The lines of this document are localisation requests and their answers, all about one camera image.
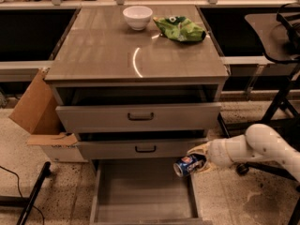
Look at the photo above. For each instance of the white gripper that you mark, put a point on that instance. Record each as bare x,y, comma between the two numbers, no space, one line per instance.
217,153

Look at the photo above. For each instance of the blue pepsi can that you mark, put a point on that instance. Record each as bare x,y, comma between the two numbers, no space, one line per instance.
184,166

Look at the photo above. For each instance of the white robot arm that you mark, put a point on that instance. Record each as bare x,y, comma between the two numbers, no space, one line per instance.
239,150

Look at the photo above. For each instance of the top grey drawer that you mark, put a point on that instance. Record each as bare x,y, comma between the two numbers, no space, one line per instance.
132,118

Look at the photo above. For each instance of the grey drawer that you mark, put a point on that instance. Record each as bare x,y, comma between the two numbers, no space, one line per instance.
132,118
143,191
163,148

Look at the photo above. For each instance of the bottom grey drawer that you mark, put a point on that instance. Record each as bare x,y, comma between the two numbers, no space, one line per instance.
143,191

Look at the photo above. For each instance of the middle grey drawer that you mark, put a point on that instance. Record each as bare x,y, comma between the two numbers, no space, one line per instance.
163,148

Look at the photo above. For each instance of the grey drawer cabinet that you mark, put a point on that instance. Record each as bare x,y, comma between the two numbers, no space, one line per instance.
104,62

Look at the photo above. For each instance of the black table leg right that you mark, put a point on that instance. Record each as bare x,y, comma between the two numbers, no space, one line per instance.
223,126

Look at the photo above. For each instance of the black table leg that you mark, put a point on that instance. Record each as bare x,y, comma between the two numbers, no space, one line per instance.
26,203
223,126

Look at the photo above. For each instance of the black office chair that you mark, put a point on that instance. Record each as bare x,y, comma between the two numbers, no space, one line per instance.
275,172

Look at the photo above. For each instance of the green chip bag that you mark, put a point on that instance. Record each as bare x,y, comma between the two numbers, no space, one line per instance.
180,28

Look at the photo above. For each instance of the white ceramic bowl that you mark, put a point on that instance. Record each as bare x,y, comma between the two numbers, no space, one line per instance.
137,17

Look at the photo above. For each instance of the brown cardboard box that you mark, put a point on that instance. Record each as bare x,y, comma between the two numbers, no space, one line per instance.
35,113

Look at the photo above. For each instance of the black table leg left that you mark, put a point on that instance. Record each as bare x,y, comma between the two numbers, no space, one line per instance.
26,203

